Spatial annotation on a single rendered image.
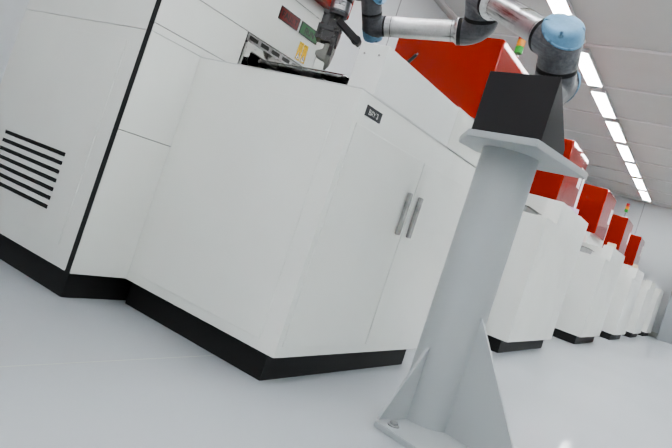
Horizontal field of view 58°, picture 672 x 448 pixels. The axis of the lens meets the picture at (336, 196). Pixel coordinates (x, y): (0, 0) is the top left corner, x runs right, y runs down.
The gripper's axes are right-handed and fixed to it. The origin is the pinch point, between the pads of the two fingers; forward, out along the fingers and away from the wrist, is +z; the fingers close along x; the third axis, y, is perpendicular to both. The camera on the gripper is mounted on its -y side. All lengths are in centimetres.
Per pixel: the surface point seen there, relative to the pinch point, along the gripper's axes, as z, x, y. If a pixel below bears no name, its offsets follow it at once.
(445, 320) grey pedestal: 67, 50, -60
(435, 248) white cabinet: 50, -8, -58
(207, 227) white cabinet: 64, 43, 12
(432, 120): 10.8, 21.8, -41.1
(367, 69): 9, 53, -18
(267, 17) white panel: -8.2, 9.7, 23.8
